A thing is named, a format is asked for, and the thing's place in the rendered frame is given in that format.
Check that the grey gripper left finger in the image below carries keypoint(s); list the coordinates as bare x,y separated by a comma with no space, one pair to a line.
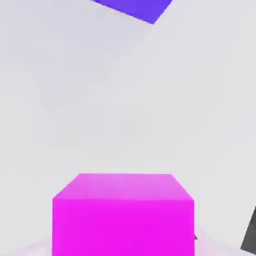
45,251

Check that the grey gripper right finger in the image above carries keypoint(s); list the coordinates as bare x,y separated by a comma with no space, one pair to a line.
202,247

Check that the small magenta cube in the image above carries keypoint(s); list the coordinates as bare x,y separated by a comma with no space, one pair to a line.
123,222

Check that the small dark grey cube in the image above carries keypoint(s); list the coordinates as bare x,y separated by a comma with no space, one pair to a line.
250,236

